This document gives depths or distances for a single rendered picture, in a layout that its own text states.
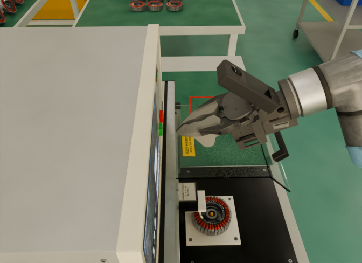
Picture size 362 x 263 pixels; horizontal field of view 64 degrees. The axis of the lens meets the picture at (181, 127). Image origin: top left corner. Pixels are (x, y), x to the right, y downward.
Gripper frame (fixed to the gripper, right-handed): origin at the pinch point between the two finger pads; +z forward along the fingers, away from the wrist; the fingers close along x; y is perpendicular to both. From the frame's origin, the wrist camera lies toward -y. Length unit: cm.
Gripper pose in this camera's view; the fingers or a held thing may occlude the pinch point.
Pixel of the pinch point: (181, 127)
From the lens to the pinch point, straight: 54.0
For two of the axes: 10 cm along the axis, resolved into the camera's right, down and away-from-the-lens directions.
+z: -9.1, 3.2, 2.8
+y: 4.2, 6.5, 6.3
